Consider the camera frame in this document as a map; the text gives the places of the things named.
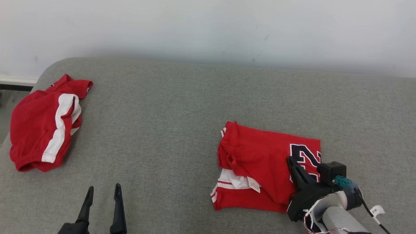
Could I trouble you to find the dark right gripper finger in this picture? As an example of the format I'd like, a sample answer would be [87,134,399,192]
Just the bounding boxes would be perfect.
[286,156,318,193]

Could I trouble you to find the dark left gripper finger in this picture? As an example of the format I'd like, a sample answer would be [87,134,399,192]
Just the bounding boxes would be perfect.
[109,183,128,234]
[76,186,95,225]

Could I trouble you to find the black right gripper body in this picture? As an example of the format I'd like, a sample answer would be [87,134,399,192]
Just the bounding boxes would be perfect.
[286,182,342,223]

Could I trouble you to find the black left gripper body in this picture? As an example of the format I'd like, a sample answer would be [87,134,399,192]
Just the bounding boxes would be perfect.
[58,221,90,234]

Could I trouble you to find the red jersey with white sleeves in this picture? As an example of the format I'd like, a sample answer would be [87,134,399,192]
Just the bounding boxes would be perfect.
[210,121,322,214]

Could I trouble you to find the red shorts with white stripe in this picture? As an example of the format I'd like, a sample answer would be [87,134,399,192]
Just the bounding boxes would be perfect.
[9,74,94,173]

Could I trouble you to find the grey fabric sofa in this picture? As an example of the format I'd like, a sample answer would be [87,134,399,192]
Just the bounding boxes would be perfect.
[0,57,416,234]

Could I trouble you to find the white and black baseboard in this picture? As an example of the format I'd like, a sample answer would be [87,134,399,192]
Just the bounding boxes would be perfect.
[0,77,38,92]

